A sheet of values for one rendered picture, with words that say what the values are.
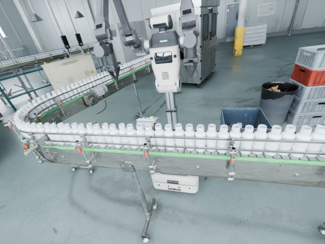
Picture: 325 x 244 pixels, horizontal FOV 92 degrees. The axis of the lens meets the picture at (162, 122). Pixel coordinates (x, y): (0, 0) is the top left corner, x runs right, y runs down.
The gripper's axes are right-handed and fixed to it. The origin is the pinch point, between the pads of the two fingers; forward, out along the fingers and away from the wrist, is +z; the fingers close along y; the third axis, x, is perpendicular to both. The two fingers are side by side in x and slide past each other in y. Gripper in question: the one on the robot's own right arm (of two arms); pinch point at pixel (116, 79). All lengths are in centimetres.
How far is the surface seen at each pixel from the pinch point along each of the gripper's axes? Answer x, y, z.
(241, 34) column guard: 208, -729, 46
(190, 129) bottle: 45, 16, 26
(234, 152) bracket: 66, 25, 32
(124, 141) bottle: 3.6, 16.5, 34.8
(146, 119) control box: 14.9, 0.9, 28.3
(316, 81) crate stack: 199, -160, 64
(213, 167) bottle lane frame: 58, 19, 49
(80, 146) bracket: -22.8, 25.2, 33.5
